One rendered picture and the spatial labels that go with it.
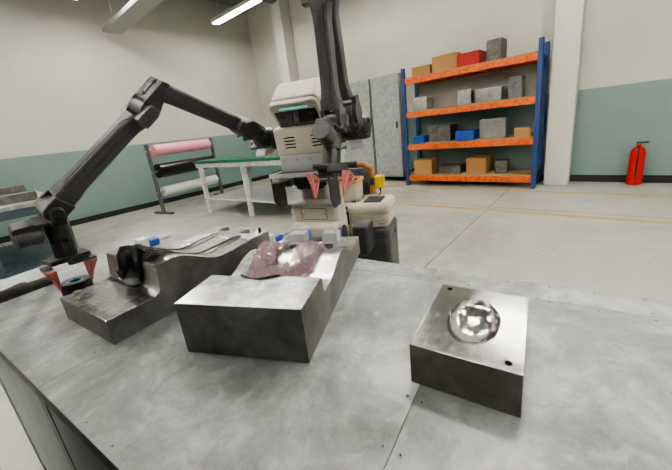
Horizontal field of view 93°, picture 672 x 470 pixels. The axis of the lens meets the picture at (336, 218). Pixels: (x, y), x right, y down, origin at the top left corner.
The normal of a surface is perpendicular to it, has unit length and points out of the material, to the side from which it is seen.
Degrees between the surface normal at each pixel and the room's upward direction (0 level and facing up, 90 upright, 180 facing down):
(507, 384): 90
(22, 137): 90
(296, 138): 98
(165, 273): 90
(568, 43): 90
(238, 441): 0
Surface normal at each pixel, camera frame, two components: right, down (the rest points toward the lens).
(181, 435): -0.11, -0.95
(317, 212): -0.32, 0.43
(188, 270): 0.85, 0.05
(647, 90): -0.63, 0.29
